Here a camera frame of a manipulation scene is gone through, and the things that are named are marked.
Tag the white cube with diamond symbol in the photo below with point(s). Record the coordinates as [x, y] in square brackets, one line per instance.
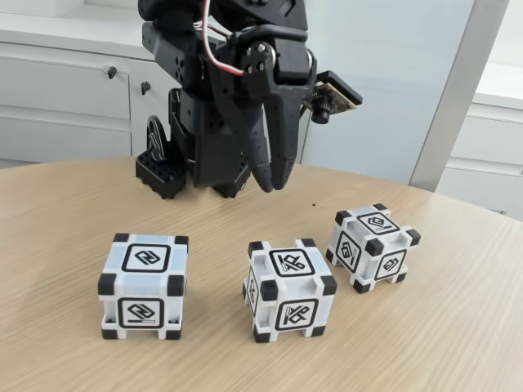
[369, 245]

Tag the white cube with crossed symbol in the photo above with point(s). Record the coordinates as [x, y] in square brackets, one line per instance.
[290, 294]

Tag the black round clamp knob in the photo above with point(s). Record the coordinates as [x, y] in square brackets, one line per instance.
[153, 139]

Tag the black cabinet key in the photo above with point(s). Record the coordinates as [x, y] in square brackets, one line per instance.
[111, 72]
[145, 87]

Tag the white cube with Z symbol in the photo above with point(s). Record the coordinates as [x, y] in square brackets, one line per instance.
[143, 286]

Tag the long white cabinet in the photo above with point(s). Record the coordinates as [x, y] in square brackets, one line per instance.
[61, 102]

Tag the white drawer cabinet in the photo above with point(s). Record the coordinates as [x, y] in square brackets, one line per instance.
[490, 143]

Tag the black gripper camera module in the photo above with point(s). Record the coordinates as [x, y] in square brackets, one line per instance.
[331, 98]

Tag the white frame post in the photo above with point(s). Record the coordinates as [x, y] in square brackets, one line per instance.
[457, 102]

